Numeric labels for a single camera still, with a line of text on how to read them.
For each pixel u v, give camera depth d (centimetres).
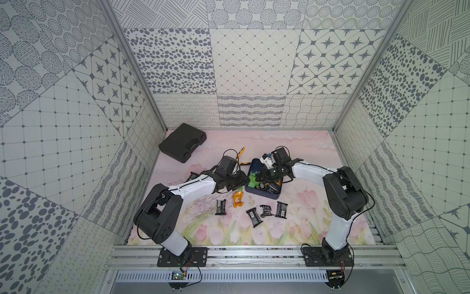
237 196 90
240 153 107
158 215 45
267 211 86
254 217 84
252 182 92
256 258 76
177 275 72
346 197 50
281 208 86
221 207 86
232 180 75
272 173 82
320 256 73
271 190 91
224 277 70
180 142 107
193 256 73
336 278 73
